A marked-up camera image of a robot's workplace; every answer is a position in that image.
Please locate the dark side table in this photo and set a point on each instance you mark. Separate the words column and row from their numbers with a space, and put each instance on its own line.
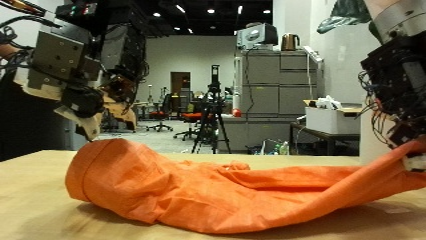
column 326, row 136

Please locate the ceiling light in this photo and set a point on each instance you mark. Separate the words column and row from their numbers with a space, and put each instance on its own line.
column 180, row 8
column 266, row 12
column 240, row 9
column 210, row 11
column 156, row 14

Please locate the white power strip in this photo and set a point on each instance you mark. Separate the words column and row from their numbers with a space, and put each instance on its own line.
column 311, row 54

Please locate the white cylindrical plant pot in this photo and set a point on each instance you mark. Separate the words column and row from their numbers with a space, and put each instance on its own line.
column 374, row 140

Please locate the copper electric kettle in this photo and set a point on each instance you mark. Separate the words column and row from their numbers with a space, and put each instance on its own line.
column 289, row 42

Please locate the orange button shirt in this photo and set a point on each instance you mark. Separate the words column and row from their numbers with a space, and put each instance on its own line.
column 221, row 193

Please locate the grey boxy monitor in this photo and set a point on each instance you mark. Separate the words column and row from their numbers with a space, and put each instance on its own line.
column 257, row 36

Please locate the white crumpled items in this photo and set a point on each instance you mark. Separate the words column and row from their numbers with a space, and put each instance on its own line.
column 327, row 102

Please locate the brown door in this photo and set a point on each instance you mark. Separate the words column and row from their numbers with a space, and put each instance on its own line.
column 178, row 83

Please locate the red ball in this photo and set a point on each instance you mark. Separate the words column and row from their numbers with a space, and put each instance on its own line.
column 236, row 113

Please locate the low grey cabinet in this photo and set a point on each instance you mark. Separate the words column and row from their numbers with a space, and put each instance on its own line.
column 253, row 131

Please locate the black camera tripod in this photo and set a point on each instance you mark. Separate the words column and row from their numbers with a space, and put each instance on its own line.
column 213, row 110

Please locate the green plastic bottle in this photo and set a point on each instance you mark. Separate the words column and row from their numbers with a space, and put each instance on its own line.
column 282, row 149

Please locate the tall grey metal cabinet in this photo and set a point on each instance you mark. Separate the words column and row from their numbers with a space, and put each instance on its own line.
column 279, row 83

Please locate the orange seat office chair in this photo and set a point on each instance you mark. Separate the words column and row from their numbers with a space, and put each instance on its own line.
column 158, row 115
column 190, row 116

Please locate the white storage box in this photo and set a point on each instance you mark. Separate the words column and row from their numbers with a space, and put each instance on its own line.
column 330, row 120

